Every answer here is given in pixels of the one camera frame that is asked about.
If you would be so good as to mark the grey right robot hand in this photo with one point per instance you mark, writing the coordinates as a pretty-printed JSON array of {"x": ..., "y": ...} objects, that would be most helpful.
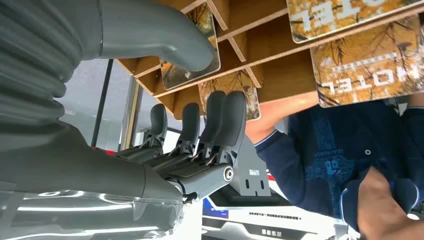
[{"x": 82, "y": 172}]

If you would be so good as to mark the yellow hotel card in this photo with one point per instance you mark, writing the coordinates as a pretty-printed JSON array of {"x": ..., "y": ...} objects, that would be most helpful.
[
  {"x": 232, "y": 84},
  {"x": 331, "y": 16},
  {"x": 364, "y": 66},
  {"x": 202, "y": 20}
]

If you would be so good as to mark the wooden card rack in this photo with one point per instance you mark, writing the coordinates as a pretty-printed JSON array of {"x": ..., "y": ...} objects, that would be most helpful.
[{"x": 281, "y": 66}]

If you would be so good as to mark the person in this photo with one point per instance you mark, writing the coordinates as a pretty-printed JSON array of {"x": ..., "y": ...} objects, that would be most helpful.
[{"x": 331, "y": 149}]

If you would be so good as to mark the black pole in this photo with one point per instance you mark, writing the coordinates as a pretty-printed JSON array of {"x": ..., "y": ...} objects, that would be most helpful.
[{"x": 101, "y": 106}]

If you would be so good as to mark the metal pillar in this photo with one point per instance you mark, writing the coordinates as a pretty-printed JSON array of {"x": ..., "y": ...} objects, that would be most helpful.
[{"x": 130, "y": 116}]

